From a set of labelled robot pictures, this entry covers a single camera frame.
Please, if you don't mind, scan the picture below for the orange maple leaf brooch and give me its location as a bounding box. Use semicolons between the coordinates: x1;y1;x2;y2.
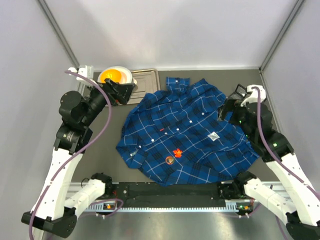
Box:
173;148;183;158

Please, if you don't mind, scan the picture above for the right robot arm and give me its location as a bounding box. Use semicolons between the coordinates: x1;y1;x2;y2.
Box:
218;98;320;240

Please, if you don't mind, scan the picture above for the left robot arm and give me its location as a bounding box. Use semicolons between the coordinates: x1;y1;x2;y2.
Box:
21;79;137;238

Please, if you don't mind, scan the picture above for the white bowl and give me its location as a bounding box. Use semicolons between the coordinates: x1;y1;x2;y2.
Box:
97;66;133;85

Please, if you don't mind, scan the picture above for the orange ball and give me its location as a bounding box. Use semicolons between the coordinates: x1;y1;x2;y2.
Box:
98;69;122;83

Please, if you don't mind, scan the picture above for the black jewelry box left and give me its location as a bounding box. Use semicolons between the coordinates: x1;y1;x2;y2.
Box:
228;84;247;101

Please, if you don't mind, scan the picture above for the silver metal tray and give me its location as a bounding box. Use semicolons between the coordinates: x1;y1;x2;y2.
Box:
128;68;160;105

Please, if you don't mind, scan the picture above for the white shirt label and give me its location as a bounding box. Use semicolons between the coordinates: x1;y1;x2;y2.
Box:
207;132;220;142

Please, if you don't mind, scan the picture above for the blue plaid shirt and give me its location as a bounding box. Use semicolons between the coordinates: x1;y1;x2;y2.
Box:
116;77;259;187

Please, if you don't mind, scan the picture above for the round brown badge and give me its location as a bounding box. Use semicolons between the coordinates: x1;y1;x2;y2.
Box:
165;156;175;165

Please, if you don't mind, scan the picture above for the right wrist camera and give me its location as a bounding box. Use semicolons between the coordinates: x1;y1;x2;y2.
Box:
240;84;267;107

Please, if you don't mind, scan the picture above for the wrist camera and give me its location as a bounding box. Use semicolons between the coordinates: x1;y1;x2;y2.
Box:
67;64;94;86
240;84;267;107

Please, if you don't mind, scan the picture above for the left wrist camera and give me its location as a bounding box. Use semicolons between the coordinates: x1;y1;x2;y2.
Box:
67;64;94;86

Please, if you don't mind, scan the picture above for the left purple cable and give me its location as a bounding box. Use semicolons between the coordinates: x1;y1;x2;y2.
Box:
28;70;125;240

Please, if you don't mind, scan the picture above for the white cable duct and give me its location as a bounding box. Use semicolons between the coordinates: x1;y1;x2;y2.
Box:
84;199;253;213

